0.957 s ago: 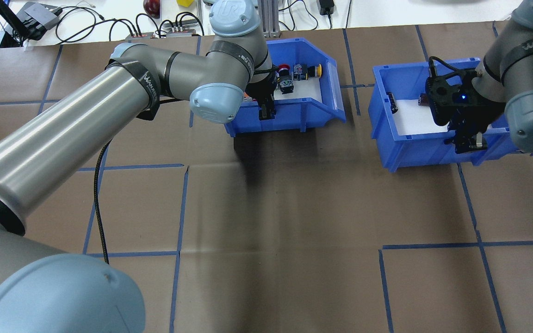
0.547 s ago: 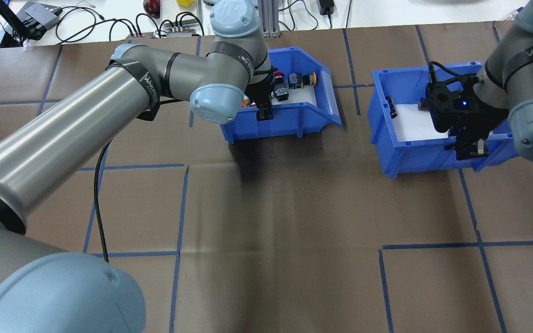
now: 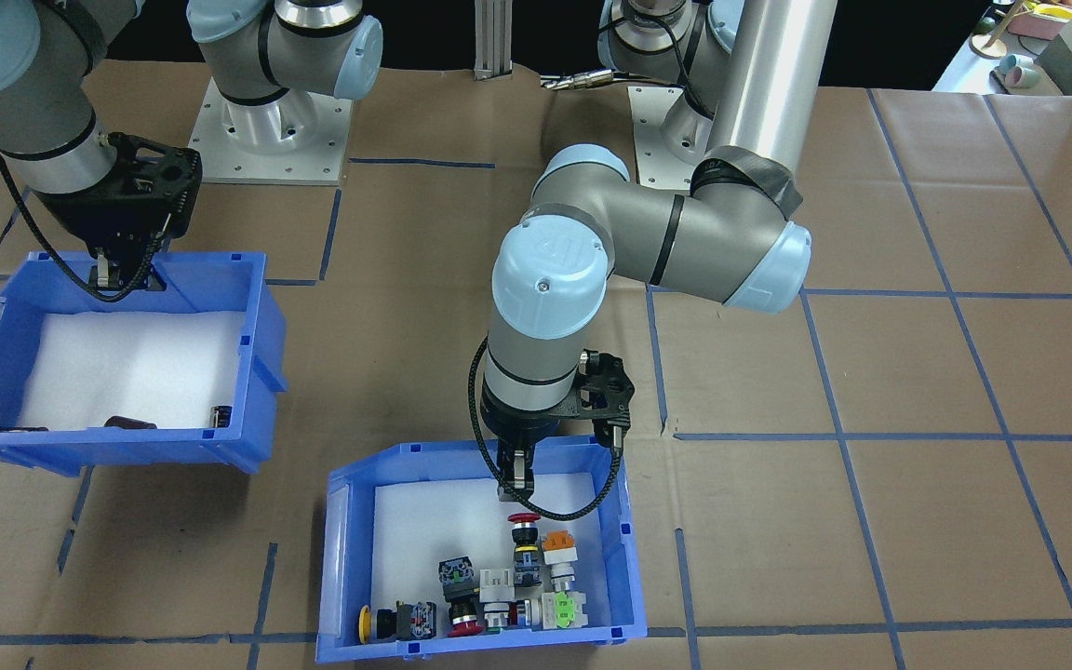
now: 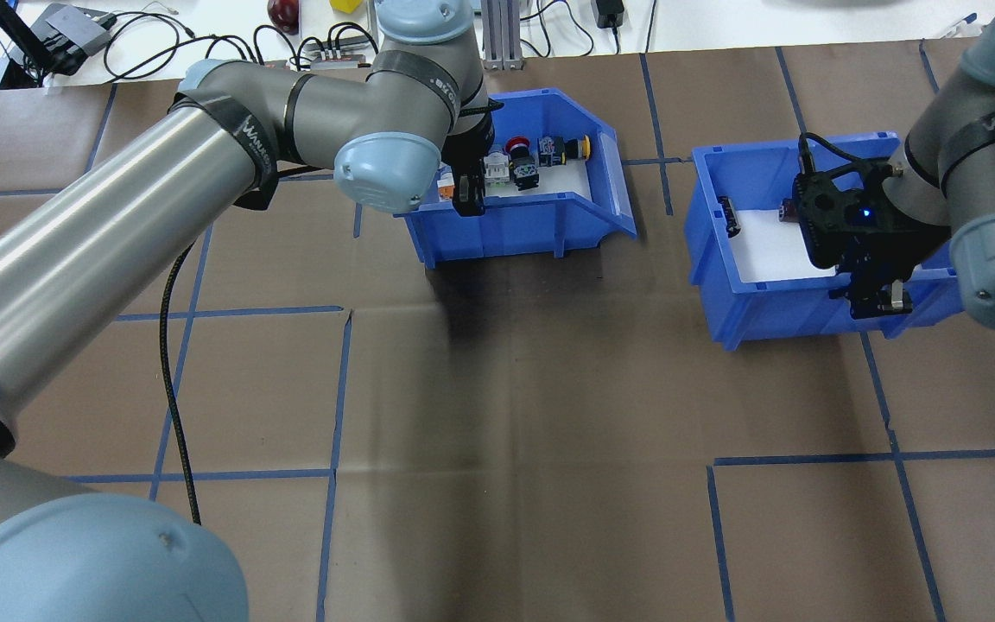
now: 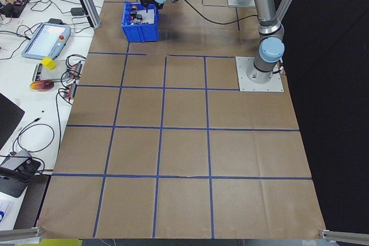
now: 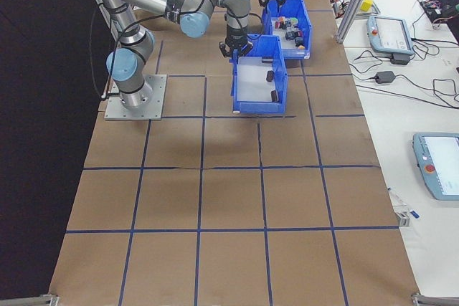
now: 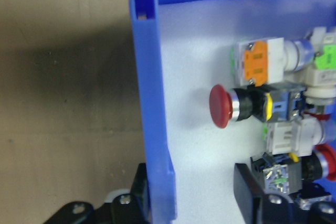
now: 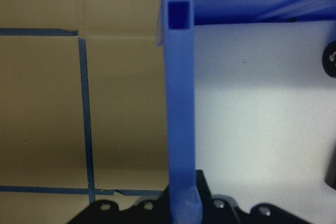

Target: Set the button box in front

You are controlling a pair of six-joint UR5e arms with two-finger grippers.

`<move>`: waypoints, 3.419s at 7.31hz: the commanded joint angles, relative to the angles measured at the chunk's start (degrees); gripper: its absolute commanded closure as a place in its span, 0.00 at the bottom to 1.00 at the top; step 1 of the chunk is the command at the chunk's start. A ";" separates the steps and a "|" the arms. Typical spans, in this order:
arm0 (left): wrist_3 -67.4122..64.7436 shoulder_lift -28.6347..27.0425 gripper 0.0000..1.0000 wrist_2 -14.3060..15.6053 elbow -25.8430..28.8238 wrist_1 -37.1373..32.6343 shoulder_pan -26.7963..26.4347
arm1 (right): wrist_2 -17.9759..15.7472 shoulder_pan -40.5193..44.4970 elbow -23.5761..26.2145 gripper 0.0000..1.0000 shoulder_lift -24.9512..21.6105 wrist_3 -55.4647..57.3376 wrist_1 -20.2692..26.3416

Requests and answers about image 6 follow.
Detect white bin liner sheet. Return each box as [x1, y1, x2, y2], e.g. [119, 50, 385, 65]
[237, 55, 275, 103]

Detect dark usb hub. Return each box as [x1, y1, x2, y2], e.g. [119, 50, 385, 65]
[332, 0, 348, 20]

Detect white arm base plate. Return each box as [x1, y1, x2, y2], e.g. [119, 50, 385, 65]
[103, 73, 169, 121]

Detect black frame cover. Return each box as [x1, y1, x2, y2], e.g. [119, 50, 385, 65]
[0, 0, 121, 302]

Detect aluminium extrusion bar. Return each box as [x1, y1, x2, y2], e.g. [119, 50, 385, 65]
[410, 292, 459, 306]
[0, 293, 60, 306]

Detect small grey metal bracket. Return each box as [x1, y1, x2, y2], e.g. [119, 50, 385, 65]
[395, 208, 412, 229]

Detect black power adapter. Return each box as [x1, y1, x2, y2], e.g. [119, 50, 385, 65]
[374, 71, 397, 84]
[389, 53, 412, 67]

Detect white workbench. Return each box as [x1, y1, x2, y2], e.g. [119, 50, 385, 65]
[318, 0, 459, 306]

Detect blue bin with black blocks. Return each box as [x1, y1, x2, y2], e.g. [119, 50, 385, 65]
[231, 34, 289, 115]

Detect blue button storage bin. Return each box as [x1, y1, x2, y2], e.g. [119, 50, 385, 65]
[260, 0, 312, 60]

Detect aluminium profile post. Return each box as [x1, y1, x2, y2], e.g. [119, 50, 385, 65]
[333, 0, 382, 44]

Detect assorted parts in far bin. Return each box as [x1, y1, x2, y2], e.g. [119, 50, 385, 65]
[270, 15, 306, 51]

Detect light blue teach pendant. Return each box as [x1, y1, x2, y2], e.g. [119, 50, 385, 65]
[411, 132, 459, 202]
[365, 14, 414, 55]

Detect black electronics board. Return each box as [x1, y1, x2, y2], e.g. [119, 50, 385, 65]
[417, 0, 448, 15]

